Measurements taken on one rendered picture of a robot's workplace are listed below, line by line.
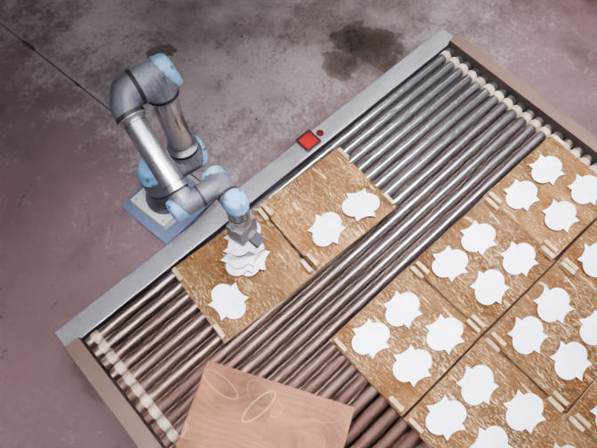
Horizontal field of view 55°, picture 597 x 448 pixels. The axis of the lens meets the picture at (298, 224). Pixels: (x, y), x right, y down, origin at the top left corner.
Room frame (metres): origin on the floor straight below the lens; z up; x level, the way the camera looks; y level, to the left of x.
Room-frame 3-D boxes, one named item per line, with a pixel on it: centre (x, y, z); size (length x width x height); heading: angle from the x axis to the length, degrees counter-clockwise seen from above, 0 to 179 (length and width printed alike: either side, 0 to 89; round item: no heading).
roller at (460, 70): (1.03, -0.03, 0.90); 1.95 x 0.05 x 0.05; 132
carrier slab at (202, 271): (0.71, 0.21, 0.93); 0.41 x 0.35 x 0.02; 127
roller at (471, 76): (1.00, -0.07, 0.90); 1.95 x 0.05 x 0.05; 132
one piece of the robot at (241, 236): (0.78, 0.18, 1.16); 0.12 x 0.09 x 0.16; 55
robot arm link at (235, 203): (0.80, 0.19, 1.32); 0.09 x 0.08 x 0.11; 35
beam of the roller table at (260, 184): (1.16, 0.08, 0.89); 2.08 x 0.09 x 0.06; 132
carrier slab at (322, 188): (0.98, -0.12, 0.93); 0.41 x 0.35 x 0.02; 129
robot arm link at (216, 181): (0.87, 0.26, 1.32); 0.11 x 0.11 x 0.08; 35
